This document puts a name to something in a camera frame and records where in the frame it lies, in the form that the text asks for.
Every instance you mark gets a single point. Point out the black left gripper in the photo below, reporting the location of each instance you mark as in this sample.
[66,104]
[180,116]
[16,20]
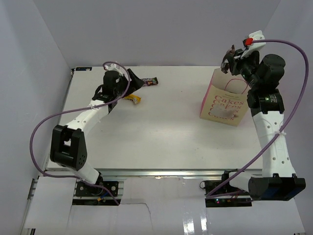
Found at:
[134,84]

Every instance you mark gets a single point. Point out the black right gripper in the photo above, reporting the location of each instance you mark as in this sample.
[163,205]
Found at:
[235,61]

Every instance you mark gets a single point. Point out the yellow candy bar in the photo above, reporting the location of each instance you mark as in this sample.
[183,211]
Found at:
[133,98]

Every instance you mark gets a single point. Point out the brown candy wrapper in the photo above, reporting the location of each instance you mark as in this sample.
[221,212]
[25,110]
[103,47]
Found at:
[228,60]

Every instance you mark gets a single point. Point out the beige paper cakes bag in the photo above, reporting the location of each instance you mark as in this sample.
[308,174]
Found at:
[225,99]

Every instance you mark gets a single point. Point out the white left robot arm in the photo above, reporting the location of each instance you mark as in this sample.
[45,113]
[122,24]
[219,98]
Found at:
[68,145]

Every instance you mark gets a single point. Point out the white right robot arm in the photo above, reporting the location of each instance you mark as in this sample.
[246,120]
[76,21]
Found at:
[279,181]

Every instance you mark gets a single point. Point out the purple candy bag small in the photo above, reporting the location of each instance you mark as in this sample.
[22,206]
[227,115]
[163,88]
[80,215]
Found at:
[150,81]

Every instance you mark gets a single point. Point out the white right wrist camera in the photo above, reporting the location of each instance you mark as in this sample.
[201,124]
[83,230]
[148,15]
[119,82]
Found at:
[253,42]

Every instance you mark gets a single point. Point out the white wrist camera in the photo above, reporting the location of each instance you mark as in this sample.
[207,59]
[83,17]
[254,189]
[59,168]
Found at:
[253,42]
[113,67]

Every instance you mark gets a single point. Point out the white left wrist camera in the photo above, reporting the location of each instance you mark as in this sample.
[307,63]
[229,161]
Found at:
[113,67]

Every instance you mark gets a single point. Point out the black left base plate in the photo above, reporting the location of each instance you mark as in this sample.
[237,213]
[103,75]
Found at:
[83,190]

